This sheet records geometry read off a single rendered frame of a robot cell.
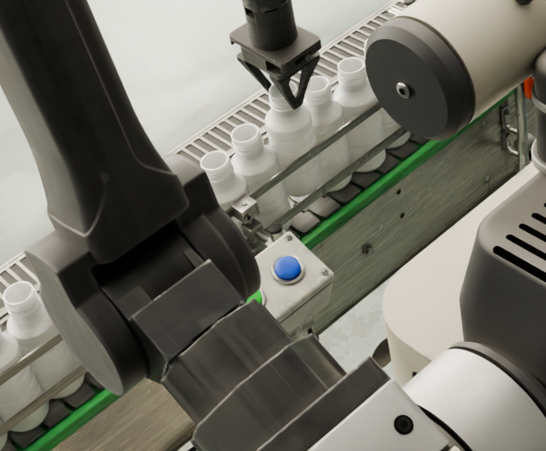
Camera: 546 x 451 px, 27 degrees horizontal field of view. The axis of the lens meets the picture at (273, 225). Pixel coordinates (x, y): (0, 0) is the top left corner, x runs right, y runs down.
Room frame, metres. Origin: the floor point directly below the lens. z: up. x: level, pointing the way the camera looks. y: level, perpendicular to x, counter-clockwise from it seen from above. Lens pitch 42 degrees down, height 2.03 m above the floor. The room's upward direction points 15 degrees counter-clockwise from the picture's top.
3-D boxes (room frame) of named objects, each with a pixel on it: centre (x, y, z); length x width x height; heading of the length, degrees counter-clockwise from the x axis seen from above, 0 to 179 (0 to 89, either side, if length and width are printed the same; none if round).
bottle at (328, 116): (1.19, -0.10, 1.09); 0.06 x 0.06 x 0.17
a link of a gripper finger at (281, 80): (1.14, -0.06, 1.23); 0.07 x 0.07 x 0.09; 31
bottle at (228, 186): (1.09, 0.05, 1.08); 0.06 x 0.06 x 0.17
